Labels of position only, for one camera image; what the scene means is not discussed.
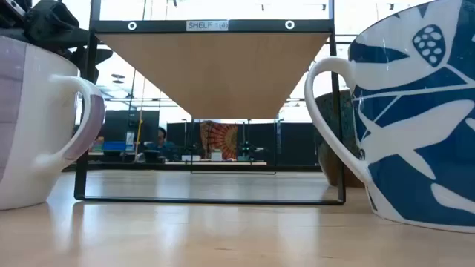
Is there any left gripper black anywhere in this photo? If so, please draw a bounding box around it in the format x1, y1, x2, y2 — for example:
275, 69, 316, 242
22, 0, 114, 84

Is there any purple and white mug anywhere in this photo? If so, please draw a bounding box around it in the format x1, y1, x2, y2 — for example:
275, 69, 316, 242
0, 35, 106, 211

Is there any dark green brown mug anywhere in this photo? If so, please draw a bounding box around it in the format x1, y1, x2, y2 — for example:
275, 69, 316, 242
314, 88, 367, 188

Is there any yellow pole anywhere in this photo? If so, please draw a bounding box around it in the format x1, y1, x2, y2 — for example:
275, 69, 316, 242
134, 73, 146, 156

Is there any blue bin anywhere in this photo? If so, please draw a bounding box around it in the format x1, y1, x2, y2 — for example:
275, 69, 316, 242
102, 140, 128, 153

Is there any person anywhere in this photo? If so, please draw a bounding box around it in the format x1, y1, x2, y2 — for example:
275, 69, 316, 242
145, 126, 178, 161

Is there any wooden tray board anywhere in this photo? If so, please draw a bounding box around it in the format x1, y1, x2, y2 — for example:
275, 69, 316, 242
73, 0, 347, 206

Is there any orange mandala tapestry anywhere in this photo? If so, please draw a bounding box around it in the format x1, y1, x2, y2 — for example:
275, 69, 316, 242
199, 120, 238, 161

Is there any blue white floral mug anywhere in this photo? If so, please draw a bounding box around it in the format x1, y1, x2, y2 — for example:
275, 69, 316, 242
304, 0, 475, 234

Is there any black metal table frame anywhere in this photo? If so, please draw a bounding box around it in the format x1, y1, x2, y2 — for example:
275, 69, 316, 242
62, 162, 324, 172

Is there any black partition wall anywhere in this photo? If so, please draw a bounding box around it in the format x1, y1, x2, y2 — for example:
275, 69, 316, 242
166, 122, 320, 166

